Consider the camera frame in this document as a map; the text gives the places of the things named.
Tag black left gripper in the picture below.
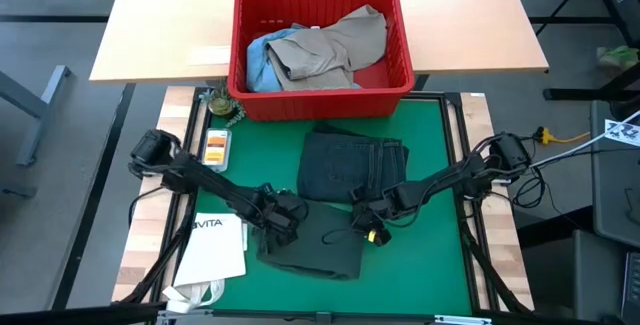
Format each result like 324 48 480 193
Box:
253 187 311 255

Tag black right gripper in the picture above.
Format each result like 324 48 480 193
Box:
349 186 417 248

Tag dark green shirt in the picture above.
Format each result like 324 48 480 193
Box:
253 198 367 282

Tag dark blue denim jeans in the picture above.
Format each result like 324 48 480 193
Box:
296 123 411 205

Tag beige garment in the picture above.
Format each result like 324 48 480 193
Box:
265 4 389 92

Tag red plastic laundry bin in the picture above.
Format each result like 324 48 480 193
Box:
227 0 417 123

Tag green table mat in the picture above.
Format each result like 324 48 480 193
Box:
191 96 474 316

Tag white tote bag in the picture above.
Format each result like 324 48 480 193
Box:
161 211 250 314

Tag white box with orange label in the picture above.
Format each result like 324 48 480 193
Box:
200 126 233 174

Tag small potted succulent plant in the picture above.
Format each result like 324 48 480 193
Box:
199 80 248 129

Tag light blue garment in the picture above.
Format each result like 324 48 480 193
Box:
245 22 364 94

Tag pale paper strip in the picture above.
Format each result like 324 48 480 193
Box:
186 45 233 67

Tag grey box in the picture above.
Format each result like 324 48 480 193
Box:
519 228 627 322

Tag light wooden table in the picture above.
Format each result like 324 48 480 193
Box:
89 0 550 85

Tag grey cabinet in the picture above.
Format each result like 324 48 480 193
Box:
589 99 640 250

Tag white printed sign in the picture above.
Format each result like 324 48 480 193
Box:
603 118 640 149

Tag grey metal table leg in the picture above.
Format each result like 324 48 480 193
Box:
0 64 74 167

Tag green object on floor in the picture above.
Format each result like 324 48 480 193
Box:
595 44 640 69

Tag black metal table legs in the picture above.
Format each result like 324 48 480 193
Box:
533 0 640 102

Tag black metal station frame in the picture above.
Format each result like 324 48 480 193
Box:
111 85 535 325

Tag black cable bundle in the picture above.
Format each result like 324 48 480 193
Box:
509 164 552 212

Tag white floor cable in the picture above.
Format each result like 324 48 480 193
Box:
530 109 640 169

